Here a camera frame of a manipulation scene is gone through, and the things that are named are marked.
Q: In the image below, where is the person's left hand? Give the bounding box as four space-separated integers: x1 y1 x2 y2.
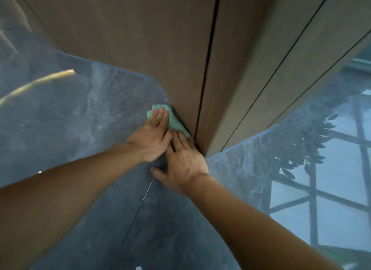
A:
126 106 174 163

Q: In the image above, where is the light wooden cabinet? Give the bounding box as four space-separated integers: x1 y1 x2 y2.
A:
0 0 371 158

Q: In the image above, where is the person's left forearm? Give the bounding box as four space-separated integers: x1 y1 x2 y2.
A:
0 141 145 270

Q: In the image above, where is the teal cleaning cloth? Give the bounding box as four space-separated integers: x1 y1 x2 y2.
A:
147 104 192 138

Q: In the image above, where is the person's right forearm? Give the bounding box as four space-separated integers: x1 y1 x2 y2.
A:
185 174 345 270

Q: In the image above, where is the person's right hand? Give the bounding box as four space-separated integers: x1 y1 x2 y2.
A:
150 129 210 196

